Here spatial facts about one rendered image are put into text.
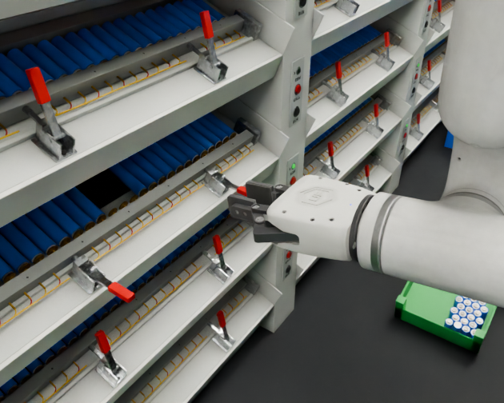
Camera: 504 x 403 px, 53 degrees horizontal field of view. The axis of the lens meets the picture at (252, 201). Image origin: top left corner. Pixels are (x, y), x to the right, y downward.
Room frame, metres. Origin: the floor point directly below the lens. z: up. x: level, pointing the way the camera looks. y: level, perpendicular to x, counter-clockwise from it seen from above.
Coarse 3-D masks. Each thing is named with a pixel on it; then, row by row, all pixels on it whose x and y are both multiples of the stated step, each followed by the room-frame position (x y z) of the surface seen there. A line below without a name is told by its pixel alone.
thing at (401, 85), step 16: (416, 0) 1.40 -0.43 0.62; (400, 16) 1.42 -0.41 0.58; (416, 16) 1.40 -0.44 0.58; (416, 32) 1.39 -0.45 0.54; (400, 80) 1.41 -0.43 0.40; (400, 96) 1.40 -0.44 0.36; (400, 128) 1.39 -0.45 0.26; (384, 144) 1.41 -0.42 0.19; (400, 144) 1.41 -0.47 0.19; (400, 160) 1.44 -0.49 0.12; (384, 192) 1.40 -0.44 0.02
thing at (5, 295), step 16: (224, 144) 0.77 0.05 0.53; (240, 144) 0.79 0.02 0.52; (208, 160) 0.72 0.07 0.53; (224, 160) 0.75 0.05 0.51; (176, 176) 0.67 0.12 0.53; (192, 176) 0.68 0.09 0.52; (160, 192) 0.63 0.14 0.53; (176, 192) 0.65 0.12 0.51; (192, 192) 0.66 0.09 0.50; (128, 208) 0.58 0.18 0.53; (144, 208) 0.59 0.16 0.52; (160, 208) 0.61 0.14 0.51; (112, 224) 0.55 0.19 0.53; (128, 224) 0.57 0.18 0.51; (80, 240) 0.51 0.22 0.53; (96, 240) 0.52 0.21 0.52; (48, 256) 0.48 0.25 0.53; (64, 256) 0.48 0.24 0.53; (80, 256) 0.50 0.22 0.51; (32, 272) 0.45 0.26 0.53; (48, 272) 0.46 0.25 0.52; (0, 288) 0.42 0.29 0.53; (16, 288) 0.43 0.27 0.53; (32, 288) 0.44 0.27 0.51; (0, 304) 0.41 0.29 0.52; (32, 304) 0.42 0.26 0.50
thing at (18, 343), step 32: (256, 128) 0.84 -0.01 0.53; (256, 160) 0.79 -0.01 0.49; (128, 192) 0.64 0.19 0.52; (96, 224) 0.57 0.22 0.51; (160, 224) 0.60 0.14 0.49; (192, 224) 0.61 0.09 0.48; (96, 256) 0.52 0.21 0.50; (128, 256) 0.53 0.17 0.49; (160, 256) 0.57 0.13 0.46; (64, 288) 0.46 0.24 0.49; (0, 320) 0.40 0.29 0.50; (32, 320) 0.41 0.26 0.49; (64, 320) 0.42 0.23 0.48; (0, 352) 0.37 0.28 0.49; (32, 352) 0.39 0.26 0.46; (0, 384) 0.36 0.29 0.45
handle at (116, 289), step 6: (90, 270) 0.47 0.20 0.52; (90, 276) 0.47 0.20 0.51; (96, 276) 0.47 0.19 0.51; (102, 276) 0.47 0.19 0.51; (102, 282) 0.46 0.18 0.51; (108, 282) 0.46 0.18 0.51; (114, 282) 0.46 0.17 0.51; (108, 288) 0.45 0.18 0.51; (114, 288) 0.45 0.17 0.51; (120, 288) 0.45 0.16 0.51; (114, 294) 0.44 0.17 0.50; (120, 294) 0.44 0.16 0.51; (126, 294) 0.44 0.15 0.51; (132, 294) 0.44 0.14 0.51; (126, 300) 0.43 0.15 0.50
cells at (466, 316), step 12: (456, 300) 0.84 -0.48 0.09; (468, 300) 0.84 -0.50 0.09; (456, 312) 0.81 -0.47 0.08; (468, 312) 0.81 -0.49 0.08; (480, 312) 0.80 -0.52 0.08; (444, 324) 0.80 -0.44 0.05; (456, 324) 0.78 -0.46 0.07; (468, 324) 0.78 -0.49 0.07; (480, 324) 0.78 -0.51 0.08; (468, 336) 0.77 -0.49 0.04
